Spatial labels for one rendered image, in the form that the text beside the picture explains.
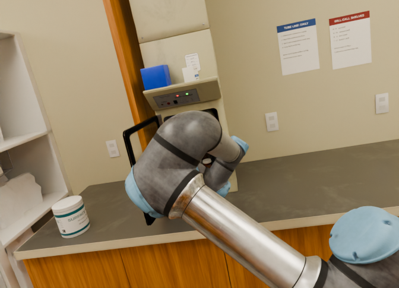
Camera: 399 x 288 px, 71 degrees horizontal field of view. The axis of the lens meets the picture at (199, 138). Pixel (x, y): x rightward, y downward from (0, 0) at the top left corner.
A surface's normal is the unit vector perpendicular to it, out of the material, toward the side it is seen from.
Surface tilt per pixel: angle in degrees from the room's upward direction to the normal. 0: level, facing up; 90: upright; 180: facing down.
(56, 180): 90
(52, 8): 90
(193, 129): 61
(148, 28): 90
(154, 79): 90
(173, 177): 50
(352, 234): 38
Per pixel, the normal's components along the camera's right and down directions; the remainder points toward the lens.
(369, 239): -0.75, -0.66
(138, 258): -0.09, 0.26
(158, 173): -0.07, -0.15
